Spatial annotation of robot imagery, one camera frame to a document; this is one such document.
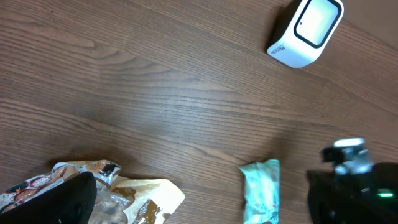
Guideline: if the beige cookie pouch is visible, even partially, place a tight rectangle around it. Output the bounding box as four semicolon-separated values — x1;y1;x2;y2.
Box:
1;160;185;224

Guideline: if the white barcode scanner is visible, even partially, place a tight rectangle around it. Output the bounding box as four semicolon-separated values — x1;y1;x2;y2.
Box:
266;0;344;68

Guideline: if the teal snack packet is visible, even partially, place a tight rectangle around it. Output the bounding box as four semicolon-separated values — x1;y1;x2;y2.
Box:
239;159;280;224

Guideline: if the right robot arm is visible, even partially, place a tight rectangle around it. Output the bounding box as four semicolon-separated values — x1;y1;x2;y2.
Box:
335;162;397;224

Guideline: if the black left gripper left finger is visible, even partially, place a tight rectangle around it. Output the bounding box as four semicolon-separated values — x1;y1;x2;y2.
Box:
1;172;97;224

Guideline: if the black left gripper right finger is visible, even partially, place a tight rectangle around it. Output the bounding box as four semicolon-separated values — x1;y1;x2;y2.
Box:
307;170;358;224

